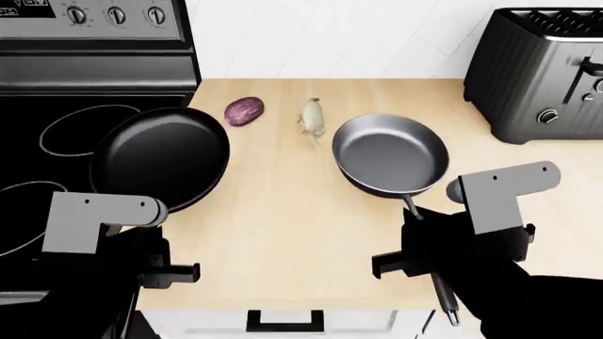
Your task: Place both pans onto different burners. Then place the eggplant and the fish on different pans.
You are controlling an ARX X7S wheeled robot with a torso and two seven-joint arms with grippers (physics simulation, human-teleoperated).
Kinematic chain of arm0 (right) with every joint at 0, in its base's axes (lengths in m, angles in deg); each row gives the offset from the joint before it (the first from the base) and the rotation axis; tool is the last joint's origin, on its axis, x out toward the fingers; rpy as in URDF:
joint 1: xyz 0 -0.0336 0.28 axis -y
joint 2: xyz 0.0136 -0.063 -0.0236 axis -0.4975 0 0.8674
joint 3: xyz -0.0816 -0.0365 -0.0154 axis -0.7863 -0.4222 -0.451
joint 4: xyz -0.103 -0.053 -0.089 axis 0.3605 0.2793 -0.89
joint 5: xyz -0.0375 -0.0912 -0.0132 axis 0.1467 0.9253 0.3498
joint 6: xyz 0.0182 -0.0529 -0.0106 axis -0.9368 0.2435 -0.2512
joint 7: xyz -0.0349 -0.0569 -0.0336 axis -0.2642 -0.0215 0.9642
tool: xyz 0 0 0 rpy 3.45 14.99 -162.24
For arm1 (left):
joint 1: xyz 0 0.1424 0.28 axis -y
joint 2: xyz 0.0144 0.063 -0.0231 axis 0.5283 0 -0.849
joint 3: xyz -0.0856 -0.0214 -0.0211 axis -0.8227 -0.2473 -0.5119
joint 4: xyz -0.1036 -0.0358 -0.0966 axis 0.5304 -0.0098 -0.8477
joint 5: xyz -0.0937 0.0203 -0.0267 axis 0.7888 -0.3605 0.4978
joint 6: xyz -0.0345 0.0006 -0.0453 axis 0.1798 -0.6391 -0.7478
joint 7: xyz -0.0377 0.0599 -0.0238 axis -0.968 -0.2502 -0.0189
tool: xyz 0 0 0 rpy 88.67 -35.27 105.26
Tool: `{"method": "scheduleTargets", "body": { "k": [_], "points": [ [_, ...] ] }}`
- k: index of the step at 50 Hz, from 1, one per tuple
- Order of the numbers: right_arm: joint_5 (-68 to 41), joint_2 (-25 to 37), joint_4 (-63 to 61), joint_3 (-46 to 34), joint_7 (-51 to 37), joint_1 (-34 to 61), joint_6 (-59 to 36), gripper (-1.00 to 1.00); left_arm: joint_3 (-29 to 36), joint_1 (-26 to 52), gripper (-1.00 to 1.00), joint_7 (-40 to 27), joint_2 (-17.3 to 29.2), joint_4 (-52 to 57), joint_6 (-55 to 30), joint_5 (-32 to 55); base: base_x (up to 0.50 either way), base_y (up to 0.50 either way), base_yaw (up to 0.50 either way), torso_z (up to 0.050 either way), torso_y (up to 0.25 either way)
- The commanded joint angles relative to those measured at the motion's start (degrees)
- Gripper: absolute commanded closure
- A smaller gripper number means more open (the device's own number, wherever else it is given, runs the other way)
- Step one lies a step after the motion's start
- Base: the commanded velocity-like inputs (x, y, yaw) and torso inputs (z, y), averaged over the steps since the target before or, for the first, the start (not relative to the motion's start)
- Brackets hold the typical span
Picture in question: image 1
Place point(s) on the grey right gripper camera bracket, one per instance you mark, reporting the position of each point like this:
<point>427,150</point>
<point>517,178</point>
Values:
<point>494,197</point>

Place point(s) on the black kitchen stove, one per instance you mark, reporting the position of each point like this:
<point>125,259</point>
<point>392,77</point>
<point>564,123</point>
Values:
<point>94,70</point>

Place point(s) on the grey gripper camera bracket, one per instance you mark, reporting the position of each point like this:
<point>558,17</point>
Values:
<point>80,219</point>
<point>494,197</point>

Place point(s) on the grey left gripper camera bracket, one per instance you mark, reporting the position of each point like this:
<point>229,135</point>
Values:
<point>80,219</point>

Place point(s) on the white drawer front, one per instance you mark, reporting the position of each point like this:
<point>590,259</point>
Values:
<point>198,323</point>

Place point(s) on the purple eggplant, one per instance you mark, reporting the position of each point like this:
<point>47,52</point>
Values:
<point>243,111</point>

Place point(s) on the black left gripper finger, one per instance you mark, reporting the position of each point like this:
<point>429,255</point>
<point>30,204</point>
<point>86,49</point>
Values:
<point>176,275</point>

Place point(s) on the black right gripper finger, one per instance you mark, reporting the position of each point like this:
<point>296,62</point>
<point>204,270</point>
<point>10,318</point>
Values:
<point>528,240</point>
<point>388,263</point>

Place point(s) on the black ribbed toaster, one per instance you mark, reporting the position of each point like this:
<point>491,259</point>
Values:
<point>527,81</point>

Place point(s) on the round toaster dial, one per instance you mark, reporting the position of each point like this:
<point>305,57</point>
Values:
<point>549,116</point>

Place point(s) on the round stove control knob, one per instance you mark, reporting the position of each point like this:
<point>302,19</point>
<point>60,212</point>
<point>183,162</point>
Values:
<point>156,14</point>
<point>76,15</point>
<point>116,15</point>

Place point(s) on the black frying pan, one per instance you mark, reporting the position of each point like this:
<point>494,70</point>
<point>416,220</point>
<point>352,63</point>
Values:
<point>162,155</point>

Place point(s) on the beige garlic-like vegetable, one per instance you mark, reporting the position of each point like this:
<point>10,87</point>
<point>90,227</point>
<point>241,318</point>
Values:
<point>313,118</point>

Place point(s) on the white cabinet door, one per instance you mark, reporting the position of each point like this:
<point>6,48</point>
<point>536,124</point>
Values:
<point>414,325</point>

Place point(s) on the black toaster lever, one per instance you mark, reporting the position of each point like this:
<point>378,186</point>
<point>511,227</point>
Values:
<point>589,69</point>

